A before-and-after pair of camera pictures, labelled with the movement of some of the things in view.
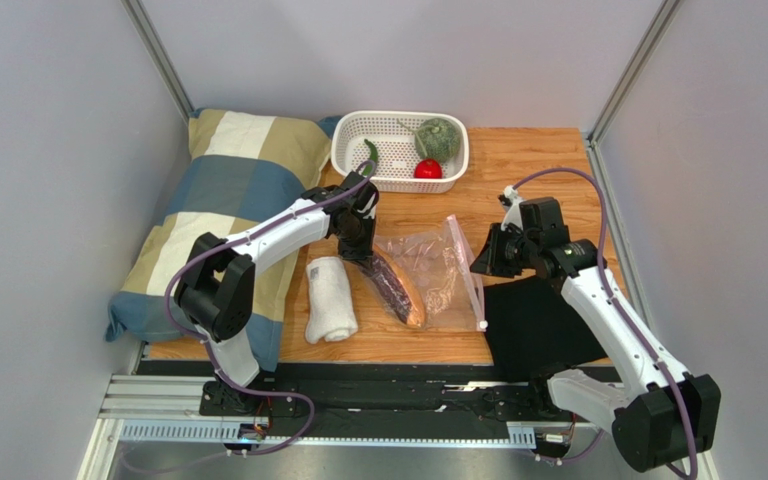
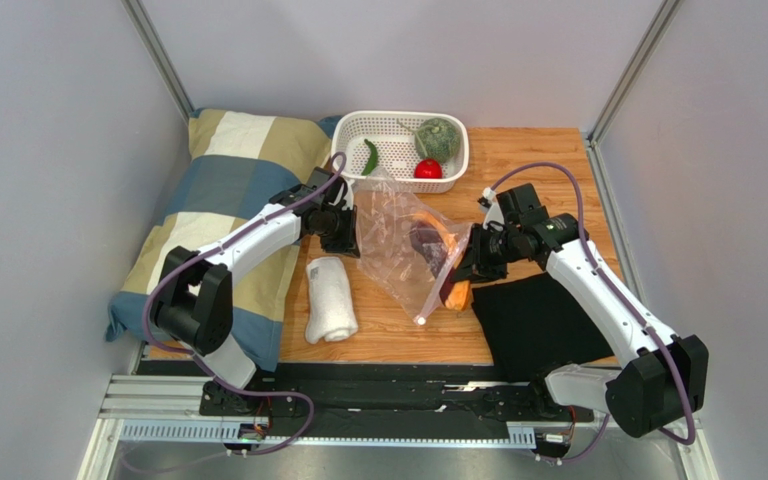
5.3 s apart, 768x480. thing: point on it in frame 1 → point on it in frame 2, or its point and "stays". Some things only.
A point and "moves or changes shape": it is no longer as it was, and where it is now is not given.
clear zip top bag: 423,275 moves or changes shape
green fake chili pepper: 373,157 stays
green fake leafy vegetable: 436,138 stays
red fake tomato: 428,169 stays
